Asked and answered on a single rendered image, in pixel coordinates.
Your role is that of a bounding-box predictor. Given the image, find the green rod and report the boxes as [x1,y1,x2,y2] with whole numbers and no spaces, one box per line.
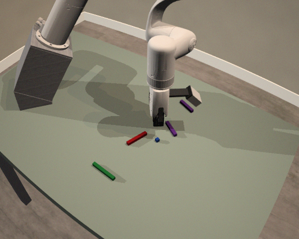
[92,162,115,181]

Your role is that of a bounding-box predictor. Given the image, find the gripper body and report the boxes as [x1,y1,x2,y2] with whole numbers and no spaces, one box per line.
[147,82,173,118]

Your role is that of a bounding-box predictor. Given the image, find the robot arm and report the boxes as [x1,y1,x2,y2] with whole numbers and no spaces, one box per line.
[35,0,202,107]

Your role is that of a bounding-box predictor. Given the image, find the purple rod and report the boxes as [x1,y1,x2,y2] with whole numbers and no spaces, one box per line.
[180,100,194,113]
[165,121,177,137]

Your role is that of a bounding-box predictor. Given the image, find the red rod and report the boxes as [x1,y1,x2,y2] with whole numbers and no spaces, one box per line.
[127,131,147,145]

